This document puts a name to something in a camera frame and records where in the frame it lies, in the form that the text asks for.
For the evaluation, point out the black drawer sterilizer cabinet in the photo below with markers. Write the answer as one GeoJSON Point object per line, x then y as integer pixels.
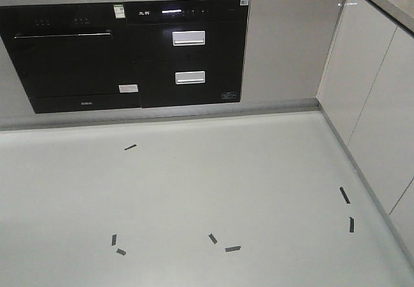
{"type": "Point", "coordinates": [187, 52]}

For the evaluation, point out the grey cabinet door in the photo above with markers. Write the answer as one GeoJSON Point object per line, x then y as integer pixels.
{"type": "Point", "coordinates": [287, 43]}

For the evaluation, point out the black built-in dishwasher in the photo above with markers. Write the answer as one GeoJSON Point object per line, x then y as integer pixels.
{"type": "Point", "coordinates": [71, 57]}

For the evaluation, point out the glossy white cabinet door right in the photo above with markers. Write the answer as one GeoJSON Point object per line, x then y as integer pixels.
{"type": "Point", "coordinates": [382, 141]}

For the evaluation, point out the glossy white cabinet door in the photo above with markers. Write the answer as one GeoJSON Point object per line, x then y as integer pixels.
{"type": "Point", "coordinates": [361, 42]}
{"type": "Point", "coordinates": [382, 141]}

